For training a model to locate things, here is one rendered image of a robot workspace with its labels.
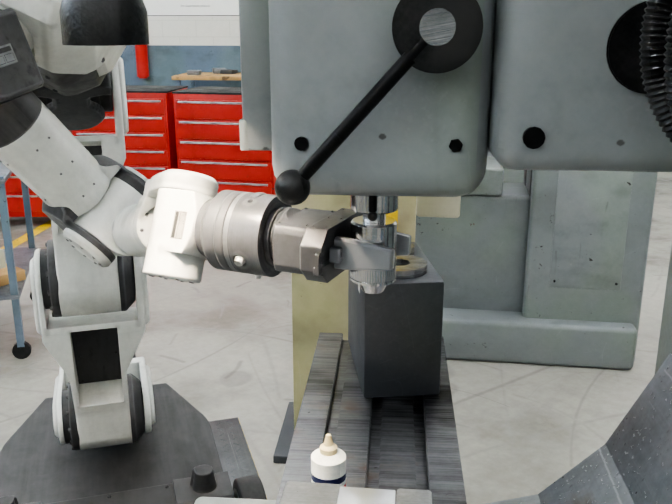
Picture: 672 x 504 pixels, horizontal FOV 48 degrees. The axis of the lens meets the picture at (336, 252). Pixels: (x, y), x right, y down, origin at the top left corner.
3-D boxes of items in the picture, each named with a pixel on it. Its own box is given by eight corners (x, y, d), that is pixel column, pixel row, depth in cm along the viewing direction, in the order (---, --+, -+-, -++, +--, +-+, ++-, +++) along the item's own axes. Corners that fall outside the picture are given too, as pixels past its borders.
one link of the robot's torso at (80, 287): (46, 307, 146) (20, 57, 137) (140, 298, 151) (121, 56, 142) (39, 330, 132) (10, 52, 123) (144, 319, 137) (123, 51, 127)
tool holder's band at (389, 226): (386, 222, 80) (386, 213, 79) (404, 233, 75) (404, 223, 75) (344, 225, 78) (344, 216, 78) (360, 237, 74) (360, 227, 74)
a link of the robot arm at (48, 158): (73, 252, 113) (-39, 151, 97) (129, 187, 117) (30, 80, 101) (115, 275, 106) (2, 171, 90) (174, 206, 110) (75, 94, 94)
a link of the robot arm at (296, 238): (320, 215, 72) (211, 203, 76) (320, 311, 75) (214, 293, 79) (367, 189, 83) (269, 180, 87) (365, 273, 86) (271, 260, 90)
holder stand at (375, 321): (362, 399, 117) (364, 275, 112) (347, 342, 138) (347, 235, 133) (440, 395, 118) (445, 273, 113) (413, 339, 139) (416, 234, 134)
